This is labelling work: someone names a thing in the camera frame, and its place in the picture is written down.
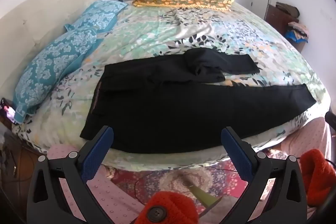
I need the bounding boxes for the red fuzzy slipper with button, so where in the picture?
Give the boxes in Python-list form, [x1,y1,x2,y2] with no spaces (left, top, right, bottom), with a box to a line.
[133,190,199,224]

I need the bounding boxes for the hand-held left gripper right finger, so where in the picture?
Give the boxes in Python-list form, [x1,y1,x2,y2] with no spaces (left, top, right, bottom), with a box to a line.
[220,126,307,224]

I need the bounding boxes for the blue floral pillow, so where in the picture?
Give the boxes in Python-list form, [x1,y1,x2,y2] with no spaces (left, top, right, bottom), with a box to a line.
[64,0,129,33]
[14,28,103,125]

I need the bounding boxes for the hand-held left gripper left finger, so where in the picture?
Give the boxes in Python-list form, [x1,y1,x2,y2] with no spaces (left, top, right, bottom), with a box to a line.
[26,126,124,224]

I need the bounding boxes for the beige padded headboard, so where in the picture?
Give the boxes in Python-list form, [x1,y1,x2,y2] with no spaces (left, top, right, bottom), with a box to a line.
[0,0,100,109]

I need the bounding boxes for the dark wooden cabinet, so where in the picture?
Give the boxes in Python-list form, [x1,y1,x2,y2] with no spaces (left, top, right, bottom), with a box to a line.
[265,4,290,35]

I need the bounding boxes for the black pants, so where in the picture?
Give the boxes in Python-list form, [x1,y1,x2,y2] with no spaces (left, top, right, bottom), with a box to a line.
[80,48,317,154]

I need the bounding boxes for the pile of mixed clothes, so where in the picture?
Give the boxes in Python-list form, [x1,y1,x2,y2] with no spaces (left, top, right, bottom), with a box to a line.
[285,21,309,42]

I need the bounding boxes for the olive green cloth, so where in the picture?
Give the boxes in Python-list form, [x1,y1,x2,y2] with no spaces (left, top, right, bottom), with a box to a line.
[191,185,221,207]

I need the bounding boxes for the floral bed sheet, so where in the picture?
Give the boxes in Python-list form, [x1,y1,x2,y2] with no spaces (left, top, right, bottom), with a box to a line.
[12,0,331,172]

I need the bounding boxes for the red floral cloth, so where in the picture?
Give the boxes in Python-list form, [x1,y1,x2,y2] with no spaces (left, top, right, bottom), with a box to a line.
[101,158,265,214]

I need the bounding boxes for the olive brown folded cloth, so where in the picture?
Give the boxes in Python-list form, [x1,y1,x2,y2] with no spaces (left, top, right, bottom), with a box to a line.
[276,2,300,18]

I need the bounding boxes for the person's right forearm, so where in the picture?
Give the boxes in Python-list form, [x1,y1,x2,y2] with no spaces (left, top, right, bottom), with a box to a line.
[299,149,336,207]

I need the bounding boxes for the brown wooden nightstand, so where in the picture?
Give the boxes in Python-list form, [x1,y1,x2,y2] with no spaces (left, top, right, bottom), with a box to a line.
[0,124,48,188]

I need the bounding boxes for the pink dotted bed cover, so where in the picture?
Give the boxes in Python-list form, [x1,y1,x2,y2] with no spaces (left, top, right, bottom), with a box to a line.
[47,116,332,224]

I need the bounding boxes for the black phone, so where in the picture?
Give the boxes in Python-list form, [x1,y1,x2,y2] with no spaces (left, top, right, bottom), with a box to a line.
[0,98,17,125]

